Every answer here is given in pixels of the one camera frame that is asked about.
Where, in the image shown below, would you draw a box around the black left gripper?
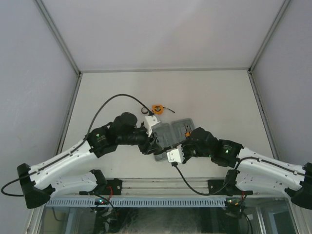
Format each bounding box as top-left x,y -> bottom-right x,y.
117,123 -> 162,155

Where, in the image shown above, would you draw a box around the orange black handled pliers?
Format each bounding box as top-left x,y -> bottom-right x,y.
184,125 -> 192,138

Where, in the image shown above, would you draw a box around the grey plastic tool case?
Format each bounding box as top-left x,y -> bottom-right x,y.
153,118 -> 195,148

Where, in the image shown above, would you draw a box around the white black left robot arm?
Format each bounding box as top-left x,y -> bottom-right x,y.
17,112 -> 163,209

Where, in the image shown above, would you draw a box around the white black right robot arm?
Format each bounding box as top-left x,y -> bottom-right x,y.
181,128 -> 312,210

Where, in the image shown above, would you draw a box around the orange tape measure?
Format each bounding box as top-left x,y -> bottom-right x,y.
152,104 -> 175,115

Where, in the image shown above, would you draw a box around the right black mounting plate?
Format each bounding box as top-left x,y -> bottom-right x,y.
208,179 -> 232,196

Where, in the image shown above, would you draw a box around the black mounting plate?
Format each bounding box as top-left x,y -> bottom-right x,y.
79,178 -> 123,195
208,179 -> 232,196

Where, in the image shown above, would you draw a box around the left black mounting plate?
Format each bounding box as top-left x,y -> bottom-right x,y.
79,178 -> 123,195

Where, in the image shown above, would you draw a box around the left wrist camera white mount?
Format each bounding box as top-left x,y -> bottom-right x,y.
144,115 -> 161,137

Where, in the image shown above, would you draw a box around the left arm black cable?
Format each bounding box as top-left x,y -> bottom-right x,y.
0,94 -> 154,197

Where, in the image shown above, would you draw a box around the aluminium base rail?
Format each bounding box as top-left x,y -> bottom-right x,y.
36,177 -> 299,195

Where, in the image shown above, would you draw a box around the blue slotted cable duct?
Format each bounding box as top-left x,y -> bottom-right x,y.
46,197 -> 226,208

